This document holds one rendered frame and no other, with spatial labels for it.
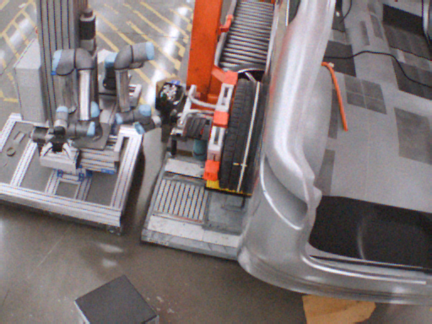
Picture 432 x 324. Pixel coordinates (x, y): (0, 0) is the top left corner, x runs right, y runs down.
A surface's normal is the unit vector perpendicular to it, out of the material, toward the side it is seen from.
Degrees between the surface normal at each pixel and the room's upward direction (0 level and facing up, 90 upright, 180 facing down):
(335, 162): 22
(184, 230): 0
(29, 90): 90
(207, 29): 90
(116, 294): 0
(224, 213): 0
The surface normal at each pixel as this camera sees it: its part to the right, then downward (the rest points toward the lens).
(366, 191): 0.04, -0.39
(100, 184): 0.11, -0.66
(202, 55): -0.17, 0.72
